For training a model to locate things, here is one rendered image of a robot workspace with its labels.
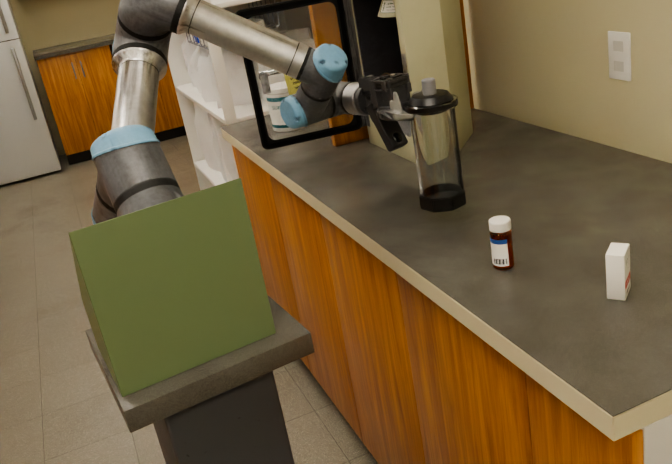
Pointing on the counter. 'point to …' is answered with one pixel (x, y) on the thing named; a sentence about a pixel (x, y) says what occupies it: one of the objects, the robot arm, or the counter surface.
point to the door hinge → (354, 43)
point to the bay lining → (376, 38)
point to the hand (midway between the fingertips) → (430, 112)
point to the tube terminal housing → (426, 34)
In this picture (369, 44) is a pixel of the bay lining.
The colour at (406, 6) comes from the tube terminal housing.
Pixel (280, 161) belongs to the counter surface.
